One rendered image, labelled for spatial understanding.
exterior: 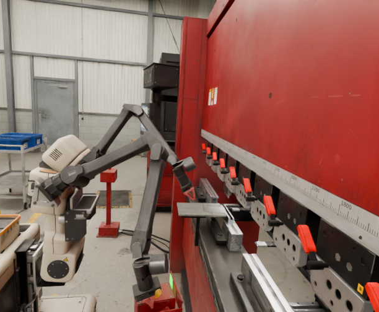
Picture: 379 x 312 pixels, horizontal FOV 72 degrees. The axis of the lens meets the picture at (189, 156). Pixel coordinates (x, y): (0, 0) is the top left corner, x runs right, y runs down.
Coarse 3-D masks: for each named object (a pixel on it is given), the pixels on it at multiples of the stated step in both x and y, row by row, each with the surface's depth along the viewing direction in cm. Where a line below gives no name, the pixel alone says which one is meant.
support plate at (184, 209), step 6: (180, 204) 154; (186, 204) 154; (192, 204) 155; (198, 204) 156; (204, 204) 156; (210, 204) 157; (216, 204) 158; (180, 210) 144; (186, 210) 145; (192, 210) 145; (198, 210) 146; (204, 216) 141; (210, 216) 141; (216, 216) 142; (222, 216) 142
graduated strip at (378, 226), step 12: (204, 132) 210; (228, 144) 136; (252, 156) 100; (264, 168) 88; (276, 168) 80; (288, 180) 72; (300, 180) 66; (312, 192) 61; (324, 192) 56; (324, 204) 56; (336, 204) 52; (348, 204) 49; (348, 216) 49; (360, 216) 46; (372, 216) 43; (372, 228) 43
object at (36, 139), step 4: (8, 132) 420; (12, 132) 427; (16, 132) 428; (32, 136) 401; (36, 136) 408; (40, 136) 427; (32, 140) 403; (36, 140) 411; (40, 140) 428; (32, 144) 404; (36, 144) 412
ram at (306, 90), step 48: (240, 0) 126; (288, 0) 77; (336, 0) 55; (240, 48) 122; (288, 48) 75; (336, 48) 54; (240, 96) 119; (288, 96) 74; (336, 96) 54; (240, 144) 116; (288, 144) 73; (336, 144) 53; (288, 192) 72; (336, 192) 52
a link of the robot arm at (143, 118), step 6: (138, 108) 153; (138, 114) 152; (144, 114) 154; (144, 120) 153; (150, 120) 154; (144, 126) 152; (150, 126) 151; (150, 132) 150; (156, 132) 150; (162, 138) 148; (168, 150) 144; (168, 156) 143; (174, 156) 143; (168, 162) 142
